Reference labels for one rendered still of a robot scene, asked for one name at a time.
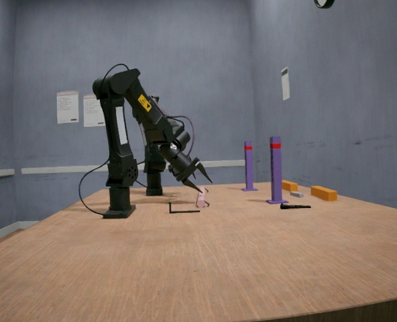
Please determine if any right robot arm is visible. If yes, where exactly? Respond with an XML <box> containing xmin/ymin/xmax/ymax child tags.
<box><xmin>93</xmin><ymin>68</ymin><xmax>190</xmax><ymax>218</ymax></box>

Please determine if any orange rectangular bar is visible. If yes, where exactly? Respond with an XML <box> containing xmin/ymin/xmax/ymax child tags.
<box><xmin>282</xmin><ymin>181</ymin><xmax>298</xmax><ymax>192</ymax></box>
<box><xmin>310</xmin><ymin>186</ymin><xmax>337</xmax><ymax>201</ymax></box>

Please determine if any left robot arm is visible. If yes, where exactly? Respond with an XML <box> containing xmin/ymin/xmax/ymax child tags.
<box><xmin>132</xmin><ymin>95</ymin><xmax>179</xmax><ymax>193</ymax></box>

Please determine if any pink long bar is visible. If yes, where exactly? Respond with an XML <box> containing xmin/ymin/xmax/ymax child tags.
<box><xmin>197</xmin><ymin>186</ymin><xmax>210</xmax><ymax>208</ymax></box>

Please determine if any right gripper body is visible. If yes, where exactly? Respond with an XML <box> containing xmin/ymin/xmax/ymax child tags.
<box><xmin>170</xmin><ymin>151</ymin><xmax>201</xmax><ymax>183</ymax></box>

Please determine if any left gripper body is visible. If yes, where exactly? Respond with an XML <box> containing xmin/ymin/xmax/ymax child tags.
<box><xmin>168</xmin><ymin>164</ymin><xmax>179</xmax><ymax>175</ymax></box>

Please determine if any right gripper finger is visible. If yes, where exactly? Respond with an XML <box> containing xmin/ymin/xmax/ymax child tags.
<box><xmin>198</xmin><ymin>164</ymin><xmax>213</xmax><ymax>183</ymax></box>
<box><xmin>183</xmin><ymin>179</ymin><xmax>203</xmax><ymax>193</ymax></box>

